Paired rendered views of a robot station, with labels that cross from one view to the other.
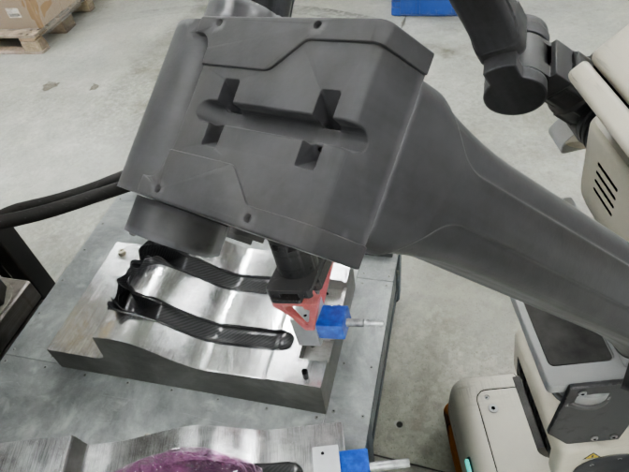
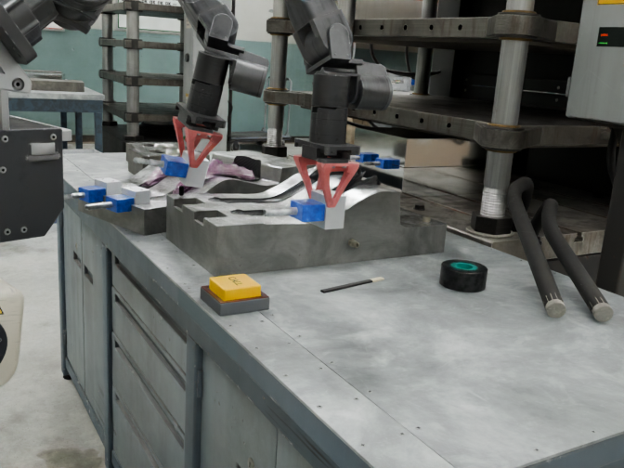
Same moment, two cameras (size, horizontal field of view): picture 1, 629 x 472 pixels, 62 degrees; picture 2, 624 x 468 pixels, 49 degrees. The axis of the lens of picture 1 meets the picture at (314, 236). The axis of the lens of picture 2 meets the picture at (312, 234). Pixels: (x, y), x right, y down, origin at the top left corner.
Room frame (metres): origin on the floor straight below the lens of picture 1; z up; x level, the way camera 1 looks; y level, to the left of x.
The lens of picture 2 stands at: (1.44, -0.81, 1.17)
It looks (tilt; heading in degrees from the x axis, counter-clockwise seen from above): 15 degrees down; 129
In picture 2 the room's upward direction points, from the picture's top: 4 degrees clockwise
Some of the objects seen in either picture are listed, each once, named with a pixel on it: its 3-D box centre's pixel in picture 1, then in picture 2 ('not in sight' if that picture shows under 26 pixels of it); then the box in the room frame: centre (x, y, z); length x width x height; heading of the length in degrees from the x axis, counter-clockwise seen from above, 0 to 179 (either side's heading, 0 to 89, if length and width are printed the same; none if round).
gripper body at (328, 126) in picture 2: not in sight; (328, 130); (0.77, 0.03, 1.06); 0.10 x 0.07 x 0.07; 160
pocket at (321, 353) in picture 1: (317, 351); (189, 210); (0.45, 0.02, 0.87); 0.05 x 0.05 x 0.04; 70
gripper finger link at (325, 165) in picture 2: not in sight; (329, 176); (0.78, 0.03, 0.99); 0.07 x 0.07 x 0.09; 70
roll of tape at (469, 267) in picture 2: not in sight; (462, 275); (0.92, 0.24, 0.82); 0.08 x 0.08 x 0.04
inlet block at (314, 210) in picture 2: not in sight; (302, 210); (0.75, 0.00, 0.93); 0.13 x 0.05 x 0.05; 70
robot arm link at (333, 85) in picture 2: not in sight; (334, 90); (0.77, 0.04, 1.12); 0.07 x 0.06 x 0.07; 70
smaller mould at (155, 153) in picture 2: not in sight; (168, 162); (-0.18, 0.47, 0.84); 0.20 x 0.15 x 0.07; 70
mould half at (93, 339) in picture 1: (202, 304); (308, 213); (0.59, 0.22, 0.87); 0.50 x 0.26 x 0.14; 70
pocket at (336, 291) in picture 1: (331, 298); (210, 224); (0.55, -0.01, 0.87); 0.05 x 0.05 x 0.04; 70
